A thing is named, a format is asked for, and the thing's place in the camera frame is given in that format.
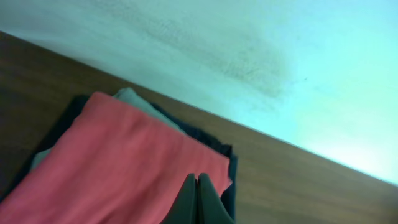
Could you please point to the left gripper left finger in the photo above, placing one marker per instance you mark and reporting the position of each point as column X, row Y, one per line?
column 184, row 208

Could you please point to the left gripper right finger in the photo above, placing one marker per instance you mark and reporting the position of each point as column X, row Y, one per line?
column 210, row 208

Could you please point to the red printed soccer t-shirt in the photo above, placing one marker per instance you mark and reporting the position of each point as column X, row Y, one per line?
column 115, row 164

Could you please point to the folded light grey garment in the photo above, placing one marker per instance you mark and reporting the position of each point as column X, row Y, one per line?
column 127, row 95

